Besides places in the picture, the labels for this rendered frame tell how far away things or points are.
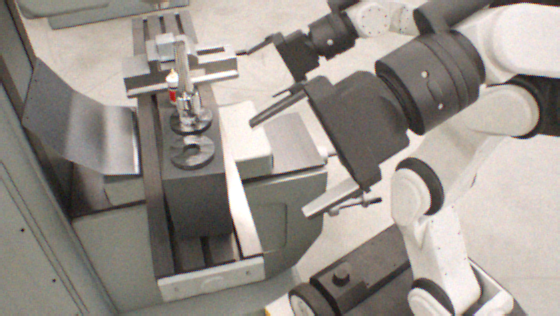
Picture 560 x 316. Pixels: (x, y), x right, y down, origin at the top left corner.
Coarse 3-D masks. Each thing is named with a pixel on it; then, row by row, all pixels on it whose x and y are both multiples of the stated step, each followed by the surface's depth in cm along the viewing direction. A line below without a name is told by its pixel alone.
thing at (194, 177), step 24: (168, 120) 97; (216, 120) 97; (168, 144) 92; (192, 144) 90; (216, 144) 92; (168, 168) 87; (192, 168) 86; (216, 168) 87; (168, 192) 87; (192, 192) 88; (216, 192) 89; (192, 216) 93; (216, 216) 94
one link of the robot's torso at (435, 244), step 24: (408, 192) 100; (408, 216) 103; (432, 216) 107; (456, 216) 111; (408, 240) 116; (432, 240) 108; (456, 240) 112; (432, 264) 111; (456, 264) 112; (432, 288) 112; (456, 288) 112; (480, 288) 115; (456, 312) 111
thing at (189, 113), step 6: (192, 102) 91; (198, 102) 93; (180, 108) 92; (186, 108) 91; (192, 108) 92; (198, 108) 93; (180, 114) 93; (186, 114) 92; (192, 114) 93; (198, 114) 94; (180, 120) 95; (186, 120) 93; (192, 120) 94; (198, 120) 95
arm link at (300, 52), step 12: (312, 24) 93; (324, 24) 92; (276, 36) 94; (288, 36) 95; (300, 36) 93; (312, 36) 93; (324, 36) 92; (276, 48) 94; (288, 48) 94; (300, 48) 94; (312, 48) 93; (324, 48) 92; (336, 48) 93; (288, 60) 95; (300, 60) 95; (312, 60) 95; (300, 72) 96
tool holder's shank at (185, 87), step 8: (176, 40) 85; (176, 48) 83; (184, 48) 84; (176, 56) 85; (184, 56) 85; (176, 64) 86; (184, 64) 86; (184, 72) 87; (184, 80) 88; (184, 88) 89; (192, 88) 90
